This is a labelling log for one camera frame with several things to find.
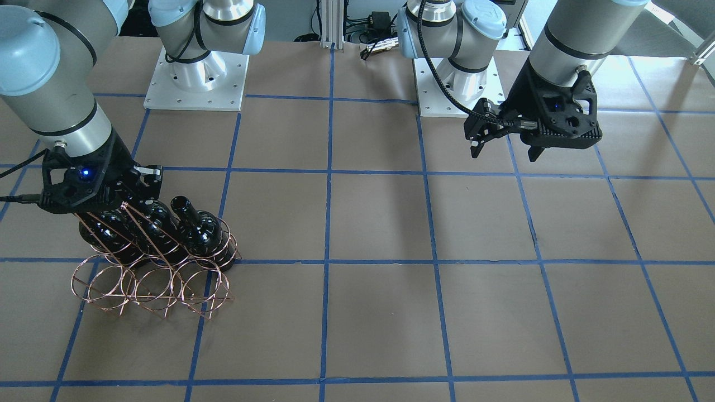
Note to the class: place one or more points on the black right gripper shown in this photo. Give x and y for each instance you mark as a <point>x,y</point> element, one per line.
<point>118,168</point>

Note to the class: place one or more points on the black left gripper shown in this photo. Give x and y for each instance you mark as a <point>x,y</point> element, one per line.
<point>523,96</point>

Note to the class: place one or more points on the dark glass wine bottle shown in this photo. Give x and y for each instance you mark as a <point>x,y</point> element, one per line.
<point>107,232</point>

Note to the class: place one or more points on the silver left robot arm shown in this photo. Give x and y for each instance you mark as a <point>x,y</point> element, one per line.
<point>577,33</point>

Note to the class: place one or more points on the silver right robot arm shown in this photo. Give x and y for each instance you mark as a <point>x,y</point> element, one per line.
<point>48,50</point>

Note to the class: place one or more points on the dark wine bottle in basket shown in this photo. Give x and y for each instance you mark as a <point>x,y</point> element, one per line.
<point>156,233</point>

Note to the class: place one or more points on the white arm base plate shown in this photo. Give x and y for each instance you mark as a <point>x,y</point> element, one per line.
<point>465,87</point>
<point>216,83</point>

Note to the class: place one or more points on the copper wire wine basket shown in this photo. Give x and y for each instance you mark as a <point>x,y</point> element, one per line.
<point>150,283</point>

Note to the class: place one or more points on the aluminium frame post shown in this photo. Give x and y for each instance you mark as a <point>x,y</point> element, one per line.
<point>332,24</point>

